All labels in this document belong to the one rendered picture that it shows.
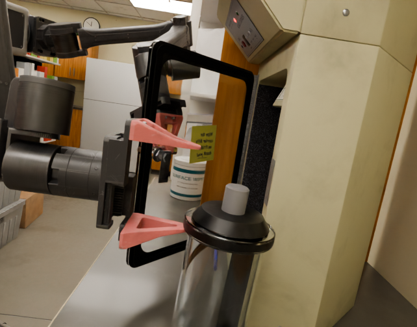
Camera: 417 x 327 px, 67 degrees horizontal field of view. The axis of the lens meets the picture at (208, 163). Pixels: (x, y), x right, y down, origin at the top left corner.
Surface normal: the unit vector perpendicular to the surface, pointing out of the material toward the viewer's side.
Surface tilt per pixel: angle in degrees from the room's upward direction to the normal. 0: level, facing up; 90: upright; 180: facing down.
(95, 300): 0
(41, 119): 82
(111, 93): 90
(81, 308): 0
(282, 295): 90
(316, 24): 90
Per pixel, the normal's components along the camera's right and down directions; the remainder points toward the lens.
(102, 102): 0.01, 0.18
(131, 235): 0.37, 0.21
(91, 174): 0.04, -0.04
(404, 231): -0.99, -0.14
